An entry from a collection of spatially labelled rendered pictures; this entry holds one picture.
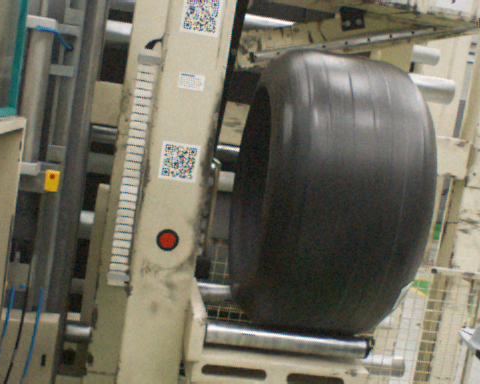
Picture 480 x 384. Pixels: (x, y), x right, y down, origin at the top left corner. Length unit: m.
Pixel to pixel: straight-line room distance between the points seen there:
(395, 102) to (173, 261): 0.54
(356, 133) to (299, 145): 0.11
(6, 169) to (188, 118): 0.36
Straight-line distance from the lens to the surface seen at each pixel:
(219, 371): 1.47
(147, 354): 1.50
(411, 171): 1.30
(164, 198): 1.42
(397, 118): 1.33
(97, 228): 2.19
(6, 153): 1.29
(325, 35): 1.87
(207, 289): 1.68
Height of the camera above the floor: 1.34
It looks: 7 degrees down
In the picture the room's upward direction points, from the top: 9 degrees clockwise
